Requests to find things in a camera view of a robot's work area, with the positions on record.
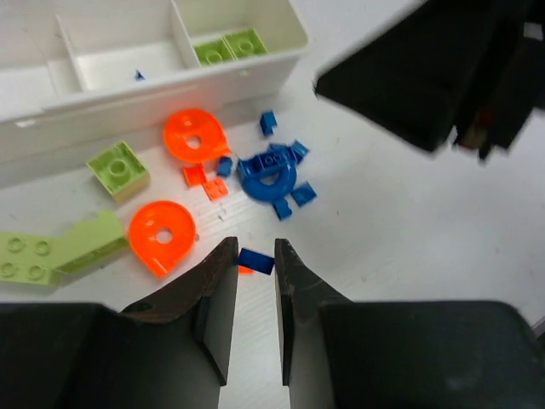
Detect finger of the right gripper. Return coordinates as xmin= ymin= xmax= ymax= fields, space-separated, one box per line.
xmin=314 ymin=1 xmax=504 ymax=152

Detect green square lego brick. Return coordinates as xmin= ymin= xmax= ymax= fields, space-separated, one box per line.
xmin=87 ymin=141 xmax=151 ymax=203

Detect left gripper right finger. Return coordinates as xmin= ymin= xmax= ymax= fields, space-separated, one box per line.
xmin=274 ymin=239 xmax=350 ymax=386

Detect small blue lego bottom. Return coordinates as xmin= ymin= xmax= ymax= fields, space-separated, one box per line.
xmin=238 ymin=248 xmax=274 ymax=275

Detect small orange lego pair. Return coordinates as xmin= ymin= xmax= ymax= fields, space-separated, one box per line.
xmin=181 ymin=164 xmax=228 ymax=201

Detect green 2x4 lego brick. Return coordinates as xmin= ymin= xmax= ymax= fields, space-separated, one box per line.
xmin=1 ymin=232 xmax=63 ymax=286

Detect small orange lego bottom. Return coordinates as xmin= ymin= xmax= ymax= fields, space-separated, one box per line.
xmin=238 ymin=266 xmax=254 ymax=274

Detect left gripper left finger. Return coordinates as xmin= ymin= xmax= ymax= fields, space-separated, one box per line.
xmin=121 ymin=237 xmax=238 ymax=386

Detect small blue lego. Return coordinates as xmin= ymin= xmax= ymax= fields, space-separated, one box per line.
xmin=259 ymin=110 xmax=278 ymax=136
xmin=238 ymin=248 xmax=274 ymax=275

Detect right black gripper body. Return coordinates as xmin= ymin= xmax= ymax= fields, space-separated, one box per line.
xmin=453 ymin=1 xmax=544 ymax=161

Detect green sloped lego brick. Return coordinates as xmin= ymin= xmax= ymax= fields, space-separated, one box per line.
xmin=51 ymin=210 xmax=129 ymax=274

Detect white three-compartment tray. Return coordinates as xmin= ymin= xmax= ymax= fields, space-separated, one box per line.
xmin=1 ymin=1 xmax=311 ymax=186

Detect blue round lego piece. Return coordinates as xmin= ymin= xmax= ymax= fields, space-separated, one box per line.
xmin=237 ymin=145 xmax=297 ymax=203

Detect orange round lego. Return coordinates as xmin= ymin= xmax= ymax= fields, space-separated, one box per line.
xmin=129 ymin=200 xmax=197 ymax=279
xmin=163 ymin=108 xmax=231 ymax=164

